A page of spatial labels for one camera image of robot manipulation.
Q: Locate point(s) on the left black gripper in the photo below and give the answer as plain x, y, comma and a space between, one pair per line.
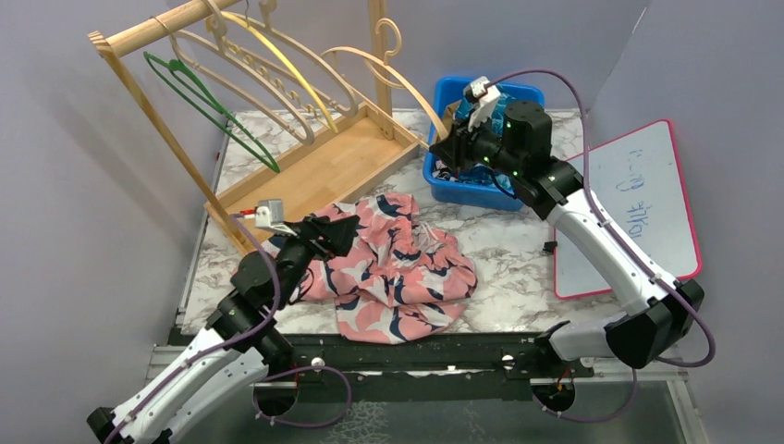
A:
338, 235

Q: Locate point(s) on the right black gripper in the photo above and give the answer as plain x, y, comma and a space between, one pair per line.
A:
456, 150

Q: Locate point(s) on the teal patterned shorts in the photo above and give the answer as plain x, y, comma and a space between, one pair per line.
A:
483, 175

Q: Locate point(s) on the pink floral shorts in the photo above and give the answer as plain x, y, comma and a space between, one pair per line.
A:
401, 281

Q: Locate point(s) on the green hanger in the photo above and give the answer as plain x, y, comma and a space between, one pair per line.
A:
188, 86

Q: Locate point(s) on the yellow hanger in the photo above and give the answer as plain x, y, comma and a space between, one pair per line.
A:
304, 84

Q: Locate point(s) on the comic print shorts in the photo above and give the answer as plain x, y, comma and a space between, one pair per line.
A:
442, 172

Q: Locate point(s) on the mustard brown shorts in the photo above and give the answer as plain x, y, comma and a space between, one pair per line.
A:
449, 113

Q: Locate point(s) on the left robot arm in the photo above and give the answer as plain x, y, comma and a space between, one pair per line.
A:
239, 344

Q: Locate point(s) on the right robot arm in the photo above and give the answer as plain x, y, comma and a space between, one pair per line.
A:
657, 308

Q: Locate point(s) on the blue plastic bin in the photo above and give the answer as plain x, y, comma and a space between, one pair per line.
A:
449, 90

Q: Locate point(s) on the wooden clothes rack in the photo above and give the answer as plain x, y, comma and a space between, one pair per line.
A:
322, 167

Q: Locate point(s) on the pink framed whiteboard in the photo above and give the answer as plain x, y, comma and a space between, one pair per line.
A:
637, 179

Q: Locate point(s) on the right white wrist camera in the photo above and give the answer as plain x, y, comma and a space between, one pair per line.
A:
483, 95

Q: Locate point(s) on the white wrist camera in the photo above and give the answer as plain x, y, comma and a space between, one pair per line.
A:
268, 215
483, 95

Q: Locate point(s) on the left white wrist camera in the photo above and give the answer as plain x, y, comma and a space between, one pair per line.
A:
268, 215

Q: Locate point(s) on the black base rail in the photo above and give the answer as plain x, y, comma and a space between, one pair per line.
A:
444, 367

